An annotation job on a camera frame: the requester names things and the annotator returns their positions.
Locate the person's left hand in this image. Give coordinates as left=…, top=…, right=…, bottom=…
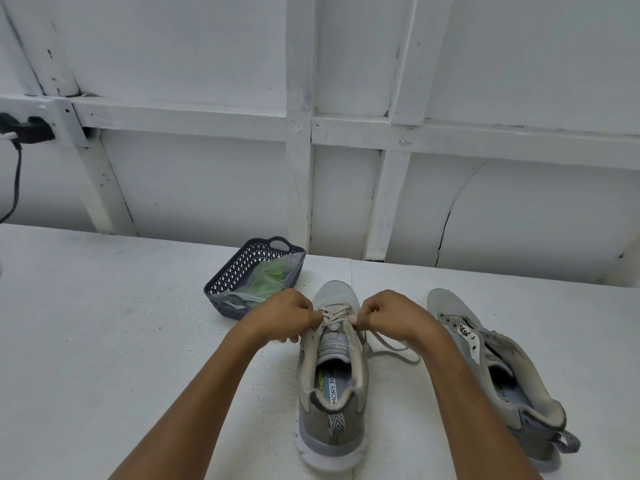
left=242, top=289, right=325, bottom=346

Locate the person's right hand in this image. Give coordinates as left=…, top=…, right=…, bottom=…
left=349, top=289, right=445, bottom=348

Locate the beige shoelace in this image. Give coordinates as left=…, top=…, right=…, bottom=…
left=315, top=304, right=422, bottom=365

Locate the person's left forearm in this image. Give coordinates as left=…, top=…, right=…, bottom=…
left=107, top=321, right=269, bottom=480

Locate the person's right forearm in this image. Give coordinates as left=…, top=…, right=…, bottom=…
left=414, top=325, right=544, bottom=480

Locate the clear plastic bag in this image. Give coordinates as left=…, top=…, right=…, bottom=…
left=219, top=251, right=306, bottom=321

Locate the green leafy bundle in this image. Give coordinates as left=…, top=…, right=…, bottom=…
left=248, top=260, right=292, bottom=298

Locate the dark blue plastic basket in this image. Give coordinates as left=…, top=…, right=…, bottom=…
left=203, top=236, right=307, bottom=321

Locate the grey sneaker with laces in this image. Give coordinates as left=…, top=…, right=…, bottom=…
left=297, top=280, right=371, bottom=471

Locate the grey sneaker without laces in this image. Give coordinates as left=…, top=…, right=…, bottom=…
left=427, top=288, right=582, bottom=471

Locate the black power adapter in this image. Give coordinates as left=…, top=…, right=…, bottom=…
left=0, top=112, right=56, bottom=145

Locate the white metal bracket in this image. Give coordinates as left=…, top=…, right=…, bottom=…
left=48, top=97, right=94, bottom=148

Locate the black cable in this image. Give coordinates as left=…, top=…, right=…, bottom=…
left=0, top=139, right=24, bottom=223

